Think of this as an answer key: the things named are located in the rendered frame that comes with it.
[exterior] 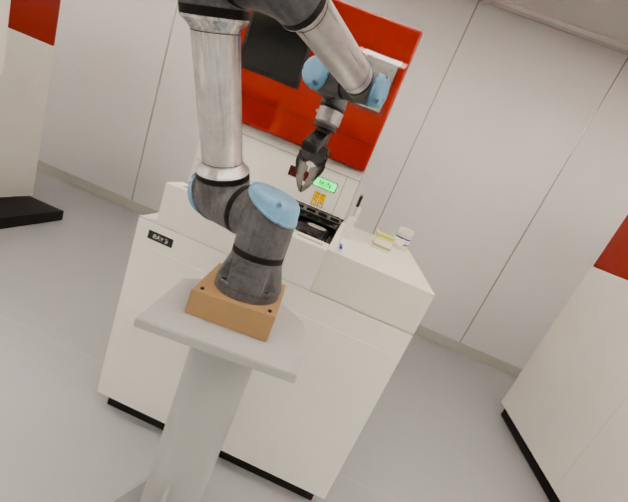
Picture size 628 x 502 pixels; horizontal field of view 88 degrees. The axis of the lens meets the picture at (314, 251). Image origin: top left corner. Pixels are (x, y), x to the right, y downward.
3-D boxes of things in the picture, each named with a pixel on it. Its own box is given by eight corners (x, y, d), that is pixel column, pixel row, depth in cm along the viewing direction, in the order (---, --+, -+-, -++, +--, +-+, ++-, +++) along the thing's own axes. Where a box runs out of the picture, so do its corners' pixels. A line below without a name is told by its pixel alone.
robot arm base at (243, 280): (272, 313, 68) (287, 270, 65) (203, 289, 67) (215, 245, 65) (283, 286, 82) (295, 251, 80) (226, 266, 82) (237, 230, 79)
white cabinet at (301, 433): (179, 334, 189) (220, 201, 167) (332, 403, 183) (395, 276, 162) (88, 409, 127) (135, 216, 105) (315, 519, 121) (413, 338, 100)
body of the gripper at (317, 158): (324, 168, 105) (339, 131, 102) (321, 167, 97) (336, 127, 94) (303, 159, 106) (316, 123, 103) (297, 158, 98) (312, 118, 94)
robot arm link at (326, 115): (342, 113, 93) (316, 102, 93) (336, 128, 94) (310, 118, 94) (344, 117, 100) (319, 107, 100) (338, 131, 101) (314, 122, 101)
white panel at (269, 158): (188, 186, 171) (209, 109, 160) (332, 247, 166) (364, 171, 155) (185, 186, 168) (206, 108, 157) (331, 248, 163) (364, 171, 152)
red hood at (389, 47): (255, 128, 225) (285, 36, 209) (365, 173, 220) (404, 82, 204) (202, 106, 152) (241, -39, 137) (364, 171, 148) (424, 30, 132)
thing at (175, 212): (171, 218, 116) (181, 181, 112) (314, 281, 112) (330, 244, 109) (155, 222, 106) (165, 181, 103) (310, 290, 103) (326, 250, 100)
